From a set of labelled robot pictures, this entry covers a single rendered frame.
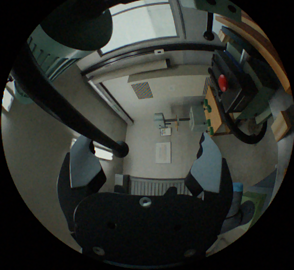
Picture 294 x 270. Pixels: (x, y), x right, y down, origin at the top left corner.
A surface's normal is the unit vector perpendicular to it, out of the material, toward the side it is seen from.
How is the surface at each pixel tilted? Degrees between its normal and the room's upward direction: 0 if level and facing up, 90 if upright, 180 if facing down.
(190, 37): 90
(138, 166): 90
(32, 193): 180
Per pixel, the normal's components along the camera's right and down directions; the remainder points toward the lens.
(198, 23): -0.04, 0.91
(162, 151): -0.25, -0.41
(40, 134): 0.97, -0.07
